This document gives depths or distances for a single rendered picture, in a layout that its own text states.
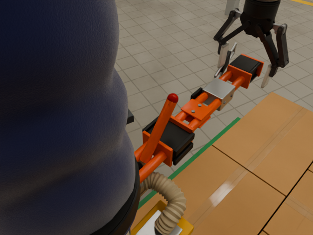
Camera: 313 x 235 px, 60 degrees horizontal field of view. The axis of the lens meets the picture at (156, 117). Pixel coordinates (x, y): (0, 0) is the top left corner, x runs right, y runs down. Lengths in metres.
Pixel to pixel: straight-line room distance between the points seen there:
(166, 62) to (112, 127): 2.66
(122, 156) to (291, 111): 1.45
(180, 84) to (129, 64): 0.62
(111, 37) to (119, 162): 0.16
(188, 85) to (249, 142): 1.29
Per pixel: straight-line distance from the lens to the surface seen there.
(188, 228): 0.64
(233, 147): 1.40
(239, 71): 0.81
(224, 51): 0.79
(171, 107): 0.54
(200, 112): 0.67
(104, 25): 0.21
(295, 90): 2.84
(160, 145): 0.58
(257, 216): 1.23
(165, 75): 2.72
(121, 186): 0.33
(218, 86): 0.75
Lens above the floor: 1.59
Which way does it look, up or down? 45 degrees down
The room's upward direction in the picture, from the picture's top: straight up
